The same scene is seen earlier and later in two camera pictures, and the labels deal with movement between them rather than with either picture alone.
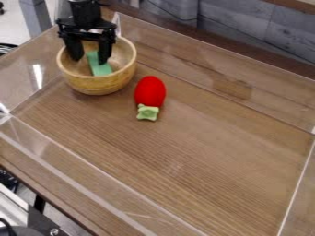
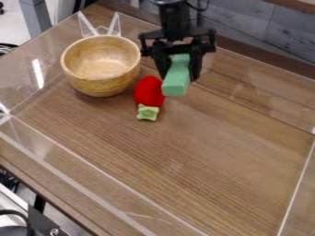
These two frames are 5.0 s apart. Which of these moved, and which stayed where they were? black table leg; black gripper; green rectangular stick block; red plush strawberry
Moved: black gripper; green rectangular stick block
Stayed: red plush strawberry; black table leg
